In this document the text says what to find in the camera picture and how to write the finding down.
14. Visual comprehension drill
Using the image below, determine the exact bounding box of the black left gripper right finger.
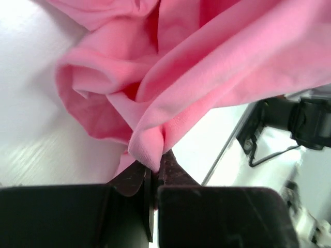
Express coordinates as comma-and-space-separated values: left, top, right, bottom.
157, 151, 299, 248

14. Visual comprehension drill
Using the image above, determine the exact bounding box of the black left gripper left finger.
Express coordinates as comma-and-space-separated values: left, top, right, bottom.
1, 162, 153, 247

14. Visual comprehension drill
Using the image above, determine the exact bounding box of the light pink t-shirt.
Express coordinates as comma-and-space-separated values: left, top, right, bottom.
51, 1, 330, 175

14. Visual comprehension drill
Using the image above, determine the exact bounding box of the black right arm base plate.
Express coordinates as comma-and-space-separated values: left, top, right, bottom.
236, 98, 299, 168

